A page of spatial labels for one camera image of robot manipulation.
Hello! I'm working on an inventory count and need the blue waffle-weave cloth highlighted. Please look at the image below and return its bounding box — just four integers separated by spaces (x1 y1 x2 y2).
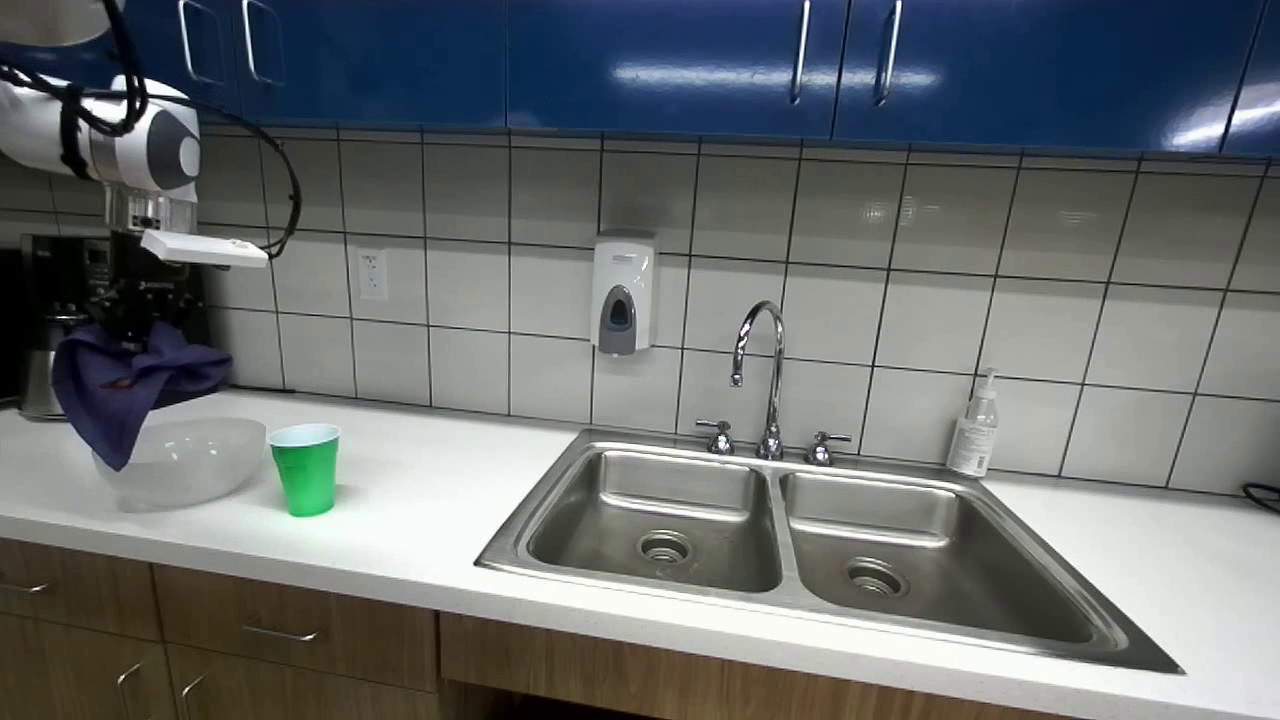
50 316 242 474

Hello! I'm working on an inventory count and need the wooden sink front panel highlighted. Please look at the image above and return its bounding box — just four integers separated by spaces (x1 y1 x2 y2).
435 612 1078 720

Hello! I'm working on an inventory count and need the blue upper cabinet door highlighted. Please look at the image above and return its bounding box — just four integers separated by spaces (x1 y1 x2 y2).
105 0 221 131
1219 0 1280 165
831 0 1265 159
505 0 849 147
210 0 518 134

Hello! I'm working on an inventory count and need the black cord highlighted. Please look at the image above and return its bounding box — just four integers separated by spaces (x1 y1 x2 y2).
1235 474 1280 518

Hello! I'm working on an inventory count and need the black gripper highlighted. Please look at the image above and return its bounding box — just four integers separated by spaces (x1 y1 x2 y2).
102 232 178 337

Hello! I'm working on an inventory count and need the green plastic cup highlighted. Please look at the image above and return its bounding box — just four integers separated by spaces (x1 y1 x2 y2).
263 425 343 518

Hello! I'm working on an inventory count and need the stainless steel double sink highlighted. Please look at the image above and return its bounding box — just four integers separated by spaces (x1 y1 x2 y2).
473 427 1186 674

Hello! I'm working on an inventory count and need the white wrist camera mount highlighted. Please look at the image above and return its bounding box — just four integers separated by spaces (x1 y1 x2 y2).
138 229 274 273

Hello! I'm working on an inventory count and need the chrome gooseneck faucet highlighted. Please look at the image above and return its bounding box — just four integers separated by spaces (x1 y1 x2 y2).
726 297 793 464

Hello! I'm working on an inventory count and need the black and steel coffee maker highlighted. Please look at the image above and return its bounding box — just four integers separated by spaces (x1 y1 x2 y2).
0 237 216 427

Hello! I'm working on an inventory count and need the clear plastic bowl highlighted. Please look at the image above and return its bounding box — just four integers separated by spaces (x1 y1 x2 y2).
93 410 274 517

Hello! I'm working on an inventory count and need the white wall outlet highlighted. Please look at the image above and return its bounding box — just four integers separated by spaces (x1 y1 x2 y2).
350 243 397 311

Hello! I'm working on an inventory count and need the clear pump soap bottle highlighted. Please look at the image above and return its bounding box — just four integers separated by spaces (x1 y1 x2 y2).
940 368 1004 484

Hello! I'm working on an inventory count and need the silver cabinet door handle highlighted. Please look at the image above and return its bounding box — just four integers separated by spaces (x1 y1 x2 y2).
786 0 818 108
171 0 199 80
238 0 259 80
872 0 909 111

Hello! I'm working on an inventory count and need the chrome faucet handle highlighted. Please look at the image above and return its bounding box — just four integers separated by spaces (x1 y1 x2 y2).
801 427 858 468
697 415 742 460

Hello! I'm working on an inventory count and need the white wall soap dispenser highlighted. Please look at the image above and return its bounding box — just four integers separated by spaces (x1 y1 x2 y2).
588 237 661 358

